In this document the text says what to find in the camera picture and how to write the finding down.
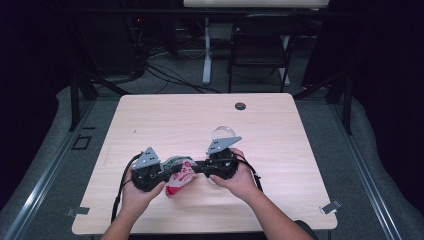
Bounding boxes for aluminium floor rail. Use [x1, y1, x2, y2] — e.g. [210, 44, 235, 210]
[0, 99, 96, 240]
[328, 99, 404, 240]

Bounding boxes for grey tape piece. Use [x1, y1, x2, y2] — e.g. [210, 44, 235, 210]
[66, 206, 91, 218]
[319, 199, 343, 215]

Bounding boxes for white desk top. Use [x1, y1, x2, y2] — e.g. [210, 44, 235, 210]
[183, 0, 330, 9]

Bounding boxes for hand-held gripper cable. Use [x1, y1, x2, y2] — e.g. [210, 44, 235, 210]
[110, 152, 144, 224]
[233, 158, 264, 193]

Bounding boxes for left hand-held gripper cable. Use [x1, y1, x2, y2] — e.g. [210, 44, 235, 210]
[110, 152, 144, 224]

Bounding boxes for white desk leg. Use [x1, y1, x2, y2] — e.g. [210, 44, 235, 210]
[202, 16, 213, 85]
[280, 34, 291, 87]

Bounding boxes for black folding chair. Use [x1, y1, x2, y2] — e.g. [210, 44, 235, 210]
[227, 13, 303, 94]

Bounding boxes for right hand-held gripper cable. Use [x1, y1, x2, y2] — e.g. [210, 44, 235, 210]
[233, 158, 264, 193]

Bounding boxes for black floor cables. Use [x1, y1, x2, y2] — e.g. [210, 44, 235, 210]
[144, 63, 222, 95]

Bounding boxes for person's right hand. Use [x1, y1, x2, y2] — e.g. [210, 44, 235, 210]
[208, 147, 259, 201]

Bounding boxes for dark equipment box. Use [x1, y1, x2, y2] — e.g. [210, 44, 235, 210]
[96, 13, 148, 79]

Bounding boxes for black metal stand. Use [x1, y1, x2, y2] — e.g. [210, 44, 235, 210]
[68, 69, 129, 132]
[293, 71, 354, 136]

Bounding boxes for clear glass cup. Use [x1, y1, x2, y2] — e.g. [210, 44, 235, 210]
[210, 125, 236, 143]

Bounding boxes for person's left hand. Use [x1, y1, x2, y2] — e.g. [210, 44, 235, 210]
[120, 166, 167, 214]

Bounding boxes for pink clear plastic packet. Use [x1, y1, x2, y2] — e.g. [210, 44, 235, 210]
[161, 155, 199, 198]

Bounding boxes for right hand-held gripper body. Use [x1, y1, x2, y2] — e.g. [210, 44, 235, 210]
[203, 135, 243, 181]

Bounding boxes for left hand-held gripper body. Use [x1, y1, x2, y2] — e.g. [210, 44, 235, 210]
[130, 146, 168, 193]

